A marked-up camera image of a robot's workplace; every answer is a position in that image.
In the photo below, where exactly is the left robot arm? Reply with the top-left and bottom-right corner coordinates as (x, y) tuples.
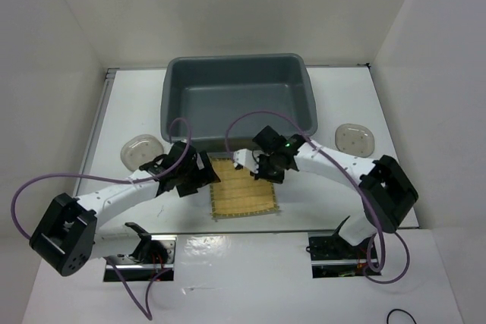
(29, 141), (220, 277)

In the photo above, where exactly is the black cable loop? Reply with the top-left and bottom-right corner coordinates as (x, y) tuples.
(387, 308), (417, 324)

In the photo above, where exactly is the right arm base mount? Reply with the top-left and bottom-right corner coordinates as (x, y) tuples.
(305, 232), (380, 278)

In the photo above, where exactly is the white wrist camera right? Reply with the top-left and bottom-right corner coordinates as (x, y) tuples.
(232, 149), (259, 174)

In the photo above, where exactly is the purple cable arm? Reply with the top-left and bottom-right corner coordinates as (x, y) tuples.
(11, 117), (193, 321)
(224, 110), (411, 284)

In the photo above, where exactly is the clear plate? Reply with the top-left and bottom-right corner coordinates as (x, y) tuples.
(120, 134), (164, 171)
(335, 123), (375, 158)

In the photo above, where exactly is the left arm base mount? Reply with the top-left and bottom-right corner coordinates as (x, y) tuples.
(109, 234), (177, 282)

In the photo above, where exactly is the grey plastic bin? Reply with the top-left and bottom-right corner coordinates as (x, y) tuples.
(160, 53), (318, 152)

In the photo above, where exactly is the clear plate left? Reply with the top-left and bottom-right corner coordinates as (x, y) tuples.
(120, 134), (164, 171)

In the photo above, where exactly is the clear plate right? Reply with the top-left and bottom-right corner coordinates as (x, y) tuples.
(335, 123), (375, 158)

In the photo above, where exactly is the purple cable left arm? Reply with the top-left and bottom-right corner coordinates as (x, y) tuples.
(11, 117), (193, 321)

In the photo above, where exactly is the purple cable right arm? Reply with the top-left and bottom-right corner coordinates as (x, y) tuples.
(224, 110), (411, 284)

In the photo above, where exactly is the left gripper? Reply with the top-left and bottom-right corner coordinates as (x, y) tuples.
(176, 150), (219, 197)

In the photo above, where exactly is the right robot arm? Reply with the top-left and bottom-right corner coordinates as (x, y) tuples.
(250, 126), (418, 258)

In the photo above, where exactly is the bamboo mat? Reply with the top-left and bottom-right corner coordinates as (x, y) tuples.
(210, 158), (279, 219)

